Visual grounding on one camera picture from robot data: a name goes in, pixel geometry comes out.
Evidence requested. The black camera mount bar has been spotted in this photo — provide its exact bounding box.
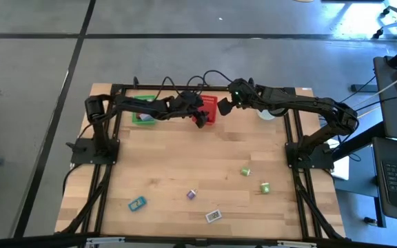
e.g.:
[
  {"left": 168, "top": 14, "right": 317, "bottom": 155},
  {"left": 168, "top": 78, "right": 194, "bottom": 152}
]
[{"left": 0, "top": 233, "right": 397, "bottom": 248}]

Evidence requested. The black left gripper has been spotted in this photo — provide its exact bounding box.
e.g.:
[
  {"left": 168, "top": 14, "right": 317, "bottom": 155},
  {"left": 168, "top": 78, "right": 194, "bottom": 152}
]
[{"left": 169, "top": 90, "right": 211, "bottom": 130}]

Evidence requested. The white cable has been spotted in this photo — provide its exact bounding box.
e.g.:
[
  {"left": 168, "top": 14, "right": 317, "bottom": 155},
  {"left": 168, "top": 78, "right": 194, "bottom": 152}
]
[{"left": 352, "top": 67, "right": 397, "bottom": 108}]

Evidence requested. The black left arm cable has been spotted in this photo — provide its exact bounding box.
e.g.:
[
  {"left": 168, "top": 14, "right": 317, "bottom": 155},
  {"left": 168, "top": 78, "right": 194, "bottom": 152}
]
[{"left": 159, "top": 75, "right": 206, "bottom": 97}]

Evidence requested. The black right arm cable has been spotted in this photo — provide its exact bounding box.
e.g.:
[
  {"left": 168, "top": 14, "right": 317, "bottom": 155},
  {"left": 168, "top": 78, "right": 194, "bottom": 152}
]
[{"left": 202, "top": 70, "right": 234, "bottom": 87}]

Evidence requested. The white paper sheet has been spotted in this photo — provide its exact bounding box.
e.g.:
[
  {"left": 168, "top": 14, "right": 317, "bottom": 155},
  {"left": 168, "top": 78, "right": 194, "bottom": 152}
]
[{"left": 332, "top": 155, "right": 351, "bottom": 181}]

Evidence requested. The white digital thermometer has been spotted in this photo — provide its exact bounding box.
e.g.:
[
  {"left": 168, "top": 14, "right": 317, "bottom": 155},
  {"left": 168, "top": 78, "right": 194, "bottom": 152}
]
[{"left": 205, "top": 209, "right": 223, "bottom": 224}]

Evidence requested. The teal digital thermometer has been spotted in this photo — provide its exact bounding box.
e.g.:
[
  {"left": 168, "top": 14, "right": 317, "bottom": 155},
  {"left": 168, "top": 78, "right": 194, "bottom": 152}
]
[{"left": 128, "top": 196, "right": 147, "bottom": 212}]

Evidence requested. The red plastic basket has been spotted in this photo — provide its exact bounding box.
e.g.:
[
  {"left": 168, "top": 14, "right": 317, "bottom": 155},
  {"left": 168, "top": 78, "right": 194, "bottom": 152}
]
[{"left": 190, "top": 94, "right": 219, "bottom": 126}]

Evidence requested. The white office chair base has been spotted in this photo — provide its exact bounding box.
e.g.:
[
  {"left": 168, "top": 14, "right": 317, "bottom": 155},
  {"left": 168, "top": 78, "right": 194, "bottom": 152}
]
[{"left": 373, "top": 6, "right": 397, "bottom": 39}]

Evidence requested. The green plastic basket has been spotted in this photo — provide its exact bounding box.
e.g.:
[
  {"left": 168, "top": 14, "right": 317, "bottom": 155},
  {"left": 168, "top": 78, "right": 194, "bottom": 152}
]
[{"left": 131, "top": 95, "right": 159, "bottom": 126}]

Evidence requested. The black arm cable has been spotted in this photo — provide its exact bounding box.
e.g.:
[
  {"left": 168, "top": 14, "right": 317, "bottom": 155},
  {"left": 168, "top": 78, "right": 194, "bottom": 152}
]
[
  {"left": 202, "top": 70, "right": 234, "bottom": 87},
  {"left": 159, "top": 75, "right": 206, "bottom": 97}
]

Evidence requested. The black desk stand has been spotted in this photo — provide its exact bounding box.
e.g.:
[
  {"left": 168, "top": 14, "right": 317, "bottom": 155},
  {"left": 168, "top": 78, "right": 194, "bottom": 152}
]
[{"left": 332, "top": 122, "right": 389, "bottom": 229}]

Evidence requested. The black aluminium table frame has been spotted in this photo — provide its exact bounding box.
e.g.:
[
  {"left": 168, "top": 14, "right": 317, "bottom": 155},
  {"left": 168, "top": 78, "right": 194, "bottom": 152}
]
[{"left": 56, "top": 83, "right": 347, "bottom": 242}]

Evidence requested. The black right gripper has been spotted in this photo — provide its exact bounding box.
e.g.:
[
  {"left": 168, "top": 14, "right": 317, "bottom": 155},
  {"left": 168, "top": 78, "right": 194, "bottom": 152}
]
[{"left": 217, "top": 78, "right": 256, "bottom": 116}]

